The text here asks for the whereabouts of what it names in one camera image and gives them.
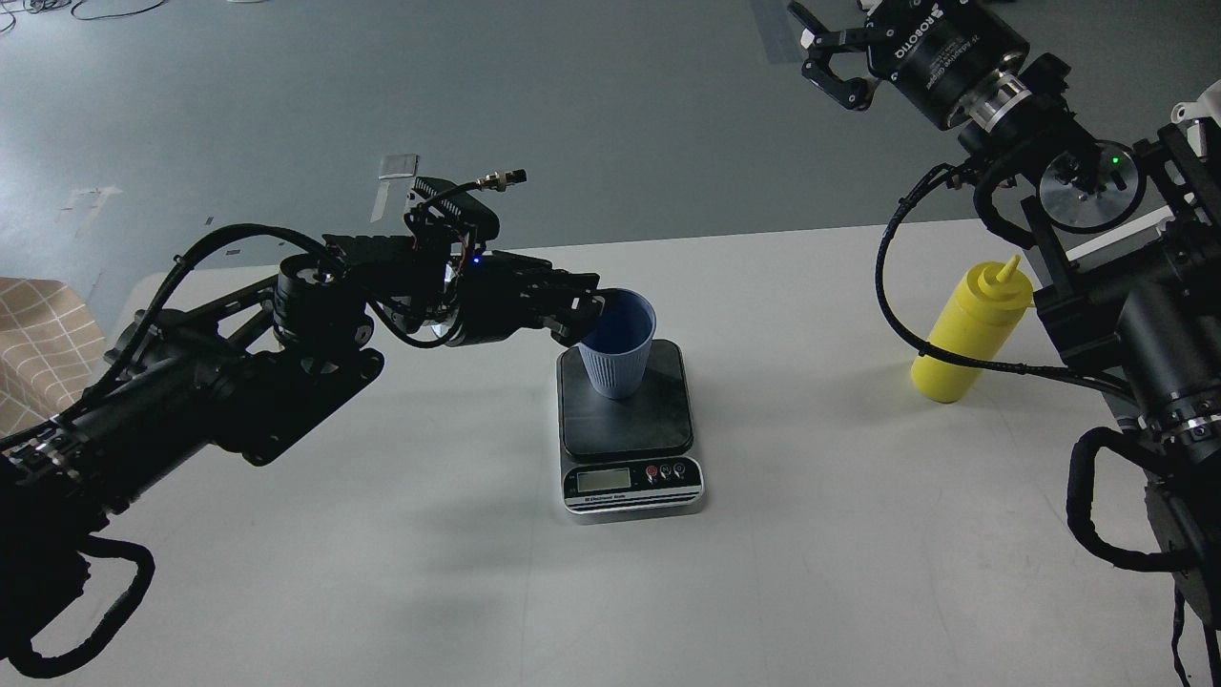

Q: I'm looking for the black digital kitchen scale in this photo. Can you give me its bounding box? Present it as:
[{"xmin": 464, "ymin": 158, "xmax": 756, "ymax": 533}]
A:
[{"xmin": 556, "ymin": 339, "xmax": 708, "ymax": 525}]

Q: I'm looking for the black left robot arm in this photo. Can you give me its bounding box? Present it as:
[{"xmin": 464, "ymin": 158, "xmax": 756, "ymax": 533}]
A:
[{"xmin": 1, "ymin": 170, "xmax": 614, "ymax": 678}]

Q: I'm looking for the tan checkered cloth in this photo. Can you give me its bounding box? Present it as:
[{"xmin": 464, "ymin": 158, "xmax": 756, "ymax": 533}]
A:
[{"xmin": 1, "ymin": 277, "xmax": 107, "ymax": 436}]

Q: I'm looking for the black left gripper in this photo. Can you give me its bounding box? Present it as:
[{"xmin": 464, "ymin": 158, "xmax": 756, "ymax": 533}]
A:
[{"xmin": 441, "ymin": 253, "xmax": 607, "ymax": 347}]

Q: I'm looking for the yellow squeeze seasoning bottle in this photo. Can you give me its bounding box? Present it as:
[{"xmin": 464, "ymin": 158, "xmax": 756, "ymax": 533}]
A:
[{"xmin": 910, "ymin": 254, "xmax": 1034, "ymax": 404}]

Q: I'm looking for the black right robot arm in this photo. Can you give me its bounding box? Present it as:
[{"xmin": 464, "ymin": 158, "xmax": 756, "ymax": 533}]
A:
[{"xmin": 788, "ymin": 1, "xmax": 1219, "ymax": 683}]

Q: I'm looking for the grey floor tape patch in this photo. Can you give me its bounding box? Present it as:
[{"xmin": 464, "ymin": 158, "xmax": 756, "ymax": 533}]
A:
[{"xmin": 369, "ymin": 153, "xmax": 420, "ymax": 223}]

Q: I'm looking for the white rolling chair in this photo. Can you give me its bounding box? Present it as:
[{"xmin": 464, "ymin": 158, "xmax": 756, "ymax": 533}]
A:
[{"xmin": 1067, "ymin": 82, "xmax": 1220, "ymax": 268}]

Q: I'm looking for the blue ribbed plastic cup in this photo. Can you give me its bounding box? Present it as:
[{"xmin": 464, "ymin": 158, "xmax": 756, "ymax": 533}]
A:
[{"xmin": 578, "ymin": 290, "xmax": 658, "ymax": 400}]

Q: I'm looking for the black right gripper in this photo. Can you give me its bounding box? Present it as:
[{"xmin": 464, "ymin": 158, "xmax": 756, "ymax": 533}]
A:
[{"xmin": 788, "ymin": 1, "xmax": 1031, "ymax": 131}]

